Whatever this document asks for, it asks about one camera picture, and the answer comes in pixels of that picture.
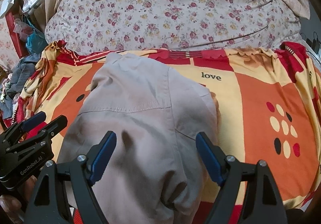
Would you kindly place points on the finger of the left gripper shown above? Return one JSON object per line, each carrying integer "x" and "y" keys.
{"x": 42, "y": 131}
{"x": 15, "y": 132}

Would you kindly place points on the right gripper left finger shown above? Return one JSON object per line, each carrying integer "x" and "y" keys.
{"x": 49, "y": 204}

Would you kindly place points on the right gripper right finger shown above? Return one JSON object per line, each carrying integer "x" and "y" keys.
{"x": 262, "y": 201}

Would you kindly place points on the beige grey garment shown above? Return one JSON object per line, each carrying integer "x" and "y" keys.
{"x": 155, "y": 174}

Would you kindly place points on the pile of clothes beside bed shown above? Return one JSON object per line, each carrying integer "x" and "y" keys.
{"x": 24, "y": 69}

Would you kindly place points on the person's left hand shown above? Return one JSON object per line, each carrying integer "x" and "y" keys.
{"x": 11, "y": 205}

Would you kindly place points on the teal plastic bag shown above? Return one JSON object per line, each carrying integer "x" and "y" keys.
{"x": 36, "y": 41}

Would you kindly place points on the red orange yellow bedsheet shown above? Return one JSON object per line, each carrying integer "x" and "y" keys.
{"x": 267, "y": 106}

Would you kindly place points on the floral white quilt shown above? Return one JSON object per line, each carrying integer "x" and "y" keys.
{"x": 96, "y": 25}

